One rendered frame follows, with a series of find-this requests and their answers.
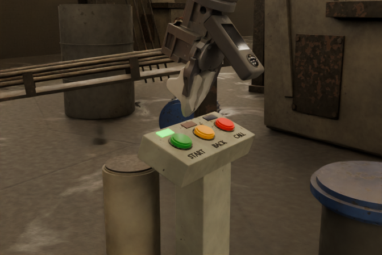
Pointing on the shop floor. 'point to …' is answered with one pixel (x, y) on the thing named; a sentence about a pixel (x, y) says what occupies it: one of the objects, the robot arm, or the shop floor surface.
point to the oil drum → (102, 40)
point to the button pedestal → (199, 182)
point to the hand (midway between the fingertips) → (191, 112)
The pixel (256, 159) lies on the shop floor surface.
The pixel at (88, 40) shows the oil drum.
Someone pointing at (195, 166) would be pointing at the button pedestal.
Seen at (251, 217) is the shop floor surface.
